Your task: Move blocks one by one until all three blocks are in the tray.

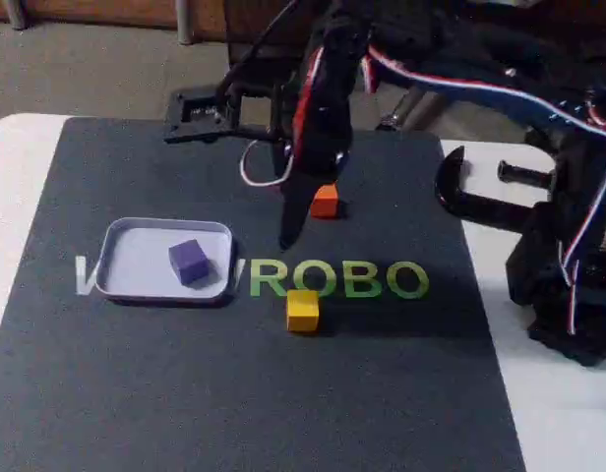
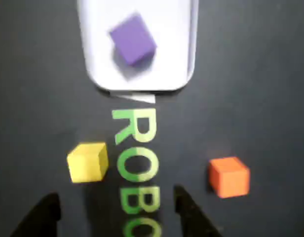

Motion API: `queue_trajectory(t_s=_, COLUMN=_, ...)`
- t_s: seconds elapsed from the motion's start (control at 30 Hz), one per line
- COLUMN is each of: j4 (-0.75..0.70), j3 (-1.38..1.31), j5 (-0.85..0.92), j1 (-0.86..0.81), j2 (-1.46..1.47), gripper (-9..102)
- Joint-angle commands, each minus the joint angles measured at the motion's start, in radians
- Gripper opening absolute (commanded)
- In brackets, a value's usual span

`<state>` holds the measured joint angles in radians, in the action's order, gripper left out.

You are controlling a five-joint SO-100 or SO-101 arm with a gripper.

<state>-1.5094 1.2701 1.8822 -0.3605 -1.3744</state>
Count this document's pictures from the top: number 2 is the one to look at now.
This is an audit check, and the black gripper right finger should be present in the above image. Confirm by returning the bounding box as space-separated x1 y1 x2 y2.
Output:
173 185 226 237

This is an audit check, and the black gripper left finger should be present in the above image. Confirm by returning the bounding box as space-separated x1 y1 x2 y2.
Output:
8 192 62 237

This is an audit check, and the orange cube block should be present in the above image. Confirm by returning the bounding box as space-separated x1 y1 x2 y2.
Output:
207 157 251 199

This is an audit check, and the yellow cube block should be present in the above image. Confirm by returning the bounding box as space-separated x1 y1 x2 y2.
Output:
67 142 110 184

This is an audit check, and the purple cube block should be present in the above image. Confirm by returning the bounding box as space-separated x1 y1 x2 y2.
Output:
108 12 158 67

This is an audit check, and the white rectangular tray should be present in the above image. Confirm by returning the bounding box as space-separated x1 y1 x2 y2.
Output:
76 0 199 96

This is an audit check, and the black mat with ROBO print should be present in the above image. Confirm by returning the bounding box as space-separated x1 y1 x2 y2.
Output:
0 0 304 237

